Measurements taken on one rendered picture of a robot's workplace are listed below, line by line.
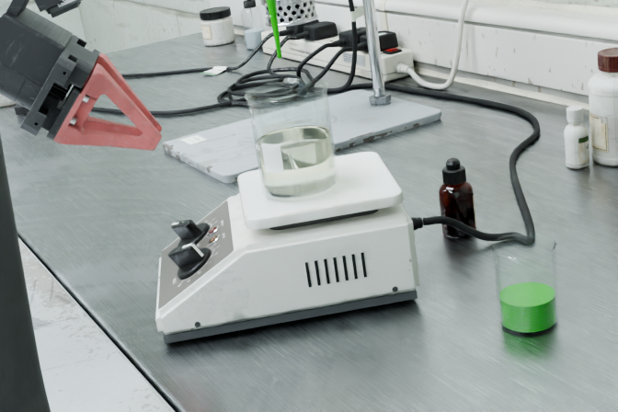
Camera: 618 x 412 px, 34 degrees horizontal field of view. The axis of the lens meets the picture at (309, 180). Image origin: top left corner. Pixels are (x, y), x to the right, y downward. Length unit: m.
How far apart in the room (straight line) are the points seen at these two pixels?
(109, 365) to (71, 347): 0.05
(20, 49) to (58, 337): 0.23
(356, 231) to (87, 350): 0.22
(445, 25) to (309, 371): 0.79
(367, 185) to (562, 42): 0.51
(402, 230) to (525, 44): 0.57
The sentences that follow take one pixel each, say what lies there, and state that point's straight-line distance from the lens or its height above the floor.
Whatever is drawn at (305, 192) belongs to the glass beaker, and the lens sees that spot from 0.75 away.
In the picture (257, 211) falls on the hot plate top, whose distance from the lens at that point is 0.74.
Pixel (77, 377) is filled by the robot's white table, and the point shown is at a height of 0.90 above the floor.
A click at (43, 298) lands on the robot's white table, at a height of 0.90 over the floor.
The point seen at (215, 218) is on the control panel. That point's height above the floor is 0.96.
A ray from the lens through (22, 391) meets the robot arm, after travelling 0.28.
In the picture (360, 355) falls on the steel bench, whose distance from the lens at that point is 0.71.
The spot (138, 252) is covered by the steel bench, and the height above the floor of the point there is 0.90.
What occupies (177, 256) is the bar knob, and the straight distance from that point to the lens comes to 0.77.
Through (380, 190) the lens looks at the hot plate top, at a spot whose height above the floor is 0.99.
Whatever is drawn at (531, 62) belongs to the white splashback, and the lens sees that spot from 1.27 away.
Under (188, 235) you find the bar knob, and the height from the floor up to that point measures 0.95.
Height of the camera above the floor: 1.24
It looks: 19 degrees down
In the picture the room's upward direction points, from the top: 8 degrees counter-clockwise
